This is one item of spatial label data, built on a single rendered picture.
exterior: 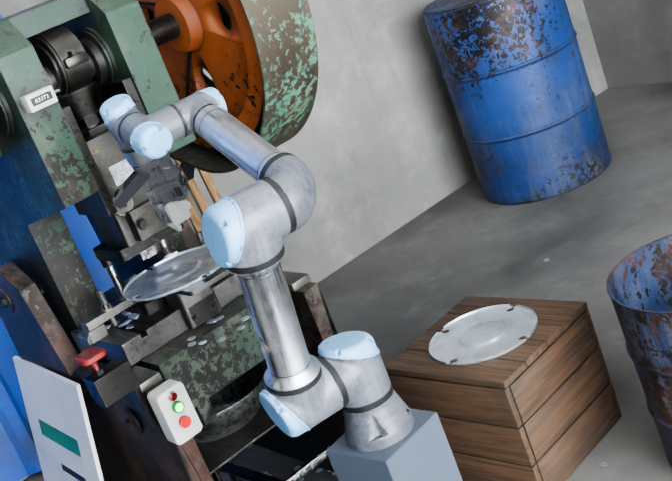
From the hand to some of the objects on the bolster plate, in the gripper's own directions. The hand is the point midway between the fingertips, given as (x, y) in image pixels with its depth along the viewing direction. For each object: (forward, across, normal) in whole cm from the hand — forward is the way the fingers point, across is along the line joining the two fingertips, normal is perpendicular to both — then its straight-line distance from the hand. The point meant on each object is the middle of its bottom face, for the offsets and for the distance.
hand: (175, 227), depth 247 cm
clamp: (+26, +5, +30) cm, 40 cm away
